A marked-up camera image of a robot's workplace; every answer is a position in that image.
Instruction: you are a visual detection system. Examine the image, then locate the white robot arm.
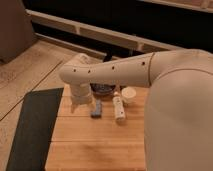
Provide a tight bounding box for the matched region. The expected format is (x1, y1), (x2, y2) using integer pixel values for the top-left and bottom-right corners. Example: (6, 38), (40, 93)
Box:
(59, 49), (213, 171)

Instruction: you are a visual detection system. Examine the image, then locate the dark ceramic bowl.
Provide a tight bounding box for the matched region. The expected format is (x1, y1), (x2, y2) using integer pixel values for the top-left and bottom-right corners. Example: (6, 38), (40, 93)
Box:
(91, 84), (115, 96)

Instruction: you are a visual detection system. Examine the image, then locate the white plastic bottle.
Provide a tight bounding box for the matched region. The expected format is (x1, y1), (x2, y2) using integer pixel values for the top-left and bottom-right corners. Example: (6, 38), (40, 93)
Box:
(113, 92), (125, 121)

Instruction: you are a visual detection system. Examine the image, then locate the white paper cup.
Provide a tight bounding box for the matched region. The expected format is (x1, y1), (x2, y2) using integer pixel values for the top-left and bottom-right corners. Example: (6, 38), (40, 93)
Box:
(121, 87), (136, 105)

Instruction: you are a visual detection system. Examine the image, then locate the blue sponge block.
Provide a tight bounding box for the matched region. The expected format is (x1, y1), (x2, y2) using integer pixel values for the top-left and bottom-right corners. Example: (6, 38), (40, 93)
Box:
(90, 100), (102, 118)

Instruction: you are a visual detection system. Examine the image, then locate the dark floor mat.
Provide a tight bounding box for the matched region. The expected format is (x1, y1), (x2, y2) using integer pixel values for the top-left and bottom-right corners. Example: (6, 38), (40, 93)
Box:
(6, 88), (63, 171)

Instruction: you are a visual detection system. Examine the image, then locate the brown cabinet corner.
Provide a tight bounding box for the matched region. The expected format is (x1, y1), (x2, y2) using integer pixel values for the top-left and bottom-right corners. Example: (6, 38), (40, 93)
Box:
(0, 0), (37, 63)

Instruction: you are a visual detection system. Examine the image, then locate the wooden shelf rail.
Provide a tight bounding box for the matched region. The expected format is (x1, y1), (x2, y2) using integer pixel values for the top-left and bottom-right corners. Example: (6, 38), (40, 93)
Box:
(26, 9), (179, 53)

